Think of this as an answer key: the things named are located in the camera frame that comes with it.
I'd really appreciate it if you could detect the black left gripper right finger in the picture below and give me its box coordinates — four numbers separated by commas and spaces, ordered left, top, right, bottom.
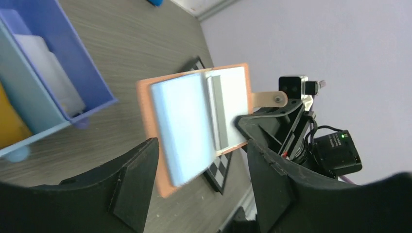
247, 140, 412, 233

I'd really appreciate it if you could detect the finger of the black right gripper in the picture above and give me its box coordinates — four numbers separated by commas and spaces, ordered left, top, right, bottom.
235, 100, 304, 154

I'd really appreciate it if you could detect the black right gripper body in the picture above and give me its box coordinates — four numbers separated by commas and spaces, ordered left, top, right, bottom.
251, 100, 318, 160

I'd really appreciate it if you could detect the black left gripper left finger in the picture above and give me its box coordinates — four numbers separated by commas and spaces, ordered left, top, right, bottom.
0, 138, 159, 233

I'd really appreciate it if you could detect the white striped card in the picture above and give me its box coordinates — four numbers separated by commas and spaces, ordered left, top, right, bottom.
205, 66, 249, 154

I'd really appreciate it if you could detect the orange leather card holder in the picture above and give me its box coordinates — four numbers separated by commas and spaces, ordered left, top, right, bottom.
136, 63, 289, 199

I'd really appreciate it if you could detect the white silver credit card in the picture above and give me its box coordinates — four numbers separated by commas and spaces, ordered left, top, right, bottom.
15, 34, 86, 117

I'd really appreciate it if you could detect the yellow VIP card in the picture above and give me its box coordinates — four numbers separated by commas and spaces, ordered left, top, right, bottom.
0, 84, 32, 149

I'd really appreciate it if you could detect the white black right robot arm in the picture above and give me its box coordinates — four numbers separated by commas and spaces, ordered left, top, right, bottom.
235, 99, 362, 179

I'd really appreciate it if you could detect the black white chessboard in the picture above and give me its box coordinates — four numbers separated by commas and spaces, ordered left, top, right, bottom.
180, 56, 233, 196

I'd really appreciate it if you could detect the blue yellow toy block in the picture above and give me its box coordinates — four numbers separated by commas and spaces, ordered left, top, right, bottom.
147, 0, 164, 7

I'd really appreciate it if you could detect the blue purple drawer organizer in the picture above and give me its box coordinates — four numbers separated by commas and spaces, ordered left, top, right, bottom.
0, 0, 116, 162

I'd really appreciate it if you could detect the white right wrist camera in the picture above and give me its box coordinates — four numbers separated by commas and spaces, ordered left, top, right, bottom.
278, 75, 326, 111

